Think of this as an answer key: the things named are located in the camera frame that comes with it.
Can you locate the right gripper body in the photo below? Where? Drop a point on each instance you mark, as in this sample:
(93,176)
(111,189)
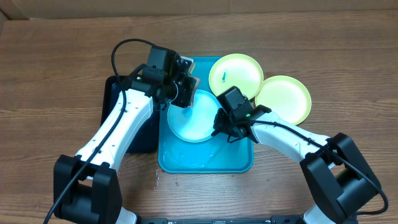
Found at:
(226,125)

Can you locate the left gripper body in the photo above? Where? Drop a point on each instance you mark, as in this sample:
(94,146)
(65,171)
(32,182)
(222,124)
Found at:
(180,94)

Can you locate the light blue plate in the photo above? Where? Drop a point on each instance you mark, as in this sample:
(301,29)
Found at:
(194,124)

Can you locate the yellow-green plate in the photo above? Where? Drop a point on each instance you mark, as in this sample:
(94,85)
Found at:
(287,97)
(238,70)

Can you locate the green and tan sponge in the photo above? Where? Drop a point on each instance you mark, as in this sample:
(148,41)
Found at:
(194,83)

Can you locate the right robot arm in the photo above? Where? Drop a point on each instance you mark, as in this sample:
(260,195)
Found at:
(341,182)

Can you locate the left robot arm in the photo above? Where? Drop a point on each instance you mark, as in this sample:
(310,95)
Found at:
(86,187)

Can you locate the teal plastic serving tray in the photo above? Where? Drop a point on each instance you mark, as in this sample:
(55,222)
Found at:
(214,155)

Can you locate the black plastic tray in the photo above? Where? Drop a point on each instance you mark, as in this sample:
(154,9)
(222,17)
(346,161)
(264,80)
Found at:
(147,138)

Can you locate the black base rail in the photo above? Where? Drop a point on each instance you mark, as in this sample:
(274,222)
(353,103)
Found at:
(276,219)

